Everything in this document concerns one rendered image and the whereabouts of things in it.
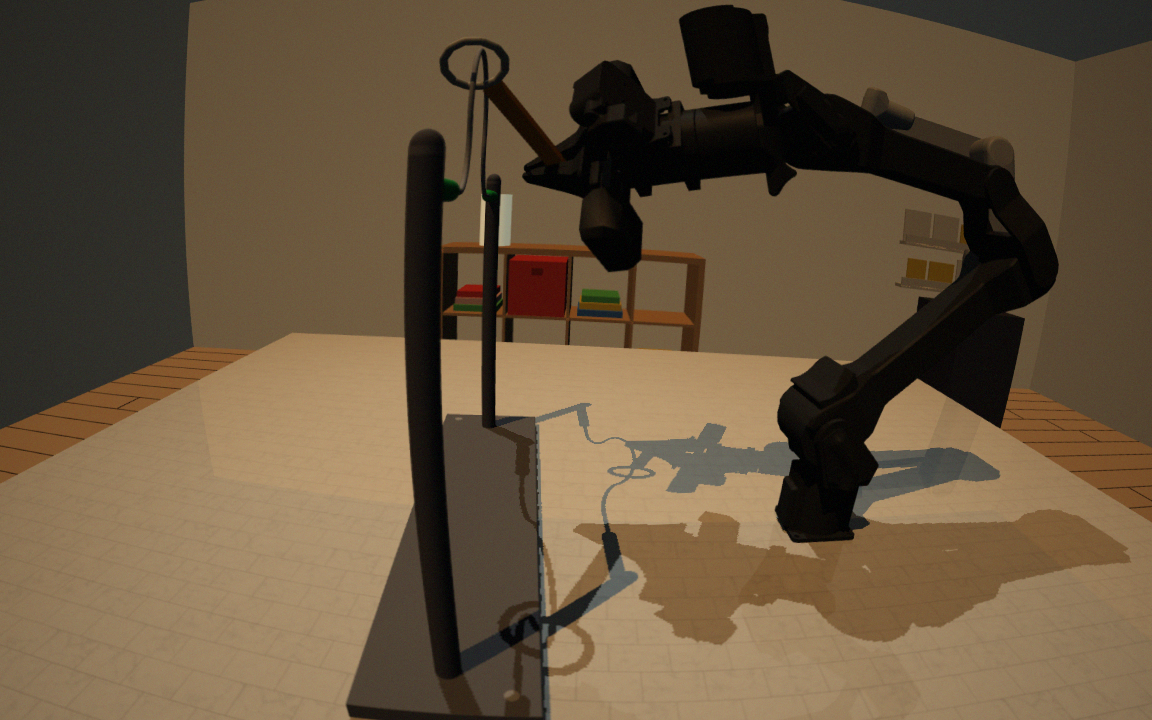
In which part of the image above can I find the orange handle with grey loop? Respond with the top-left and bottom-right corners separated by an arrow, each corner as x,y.
439,37 -> 567,165

